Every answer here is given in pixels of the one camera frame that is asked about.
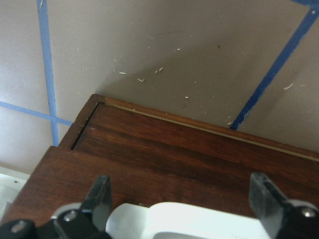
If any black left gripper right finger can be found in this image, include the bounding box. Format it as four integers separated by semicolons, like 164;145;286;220
249;172;292;236

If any wooden drawer with white handle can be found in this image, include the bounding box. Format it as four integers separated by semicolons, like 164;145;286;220
71;102;319;239

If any dark brown wooden drawer cabinet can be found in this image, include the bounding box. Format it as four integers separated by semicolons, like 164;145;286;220
3;94;319;226

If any white plastic tray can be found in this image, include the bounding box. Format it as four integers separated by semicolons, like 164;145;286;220
0;167;30;220

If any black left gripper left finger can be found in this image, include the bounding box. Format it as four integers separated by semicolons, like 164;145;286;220
81;175;112;232

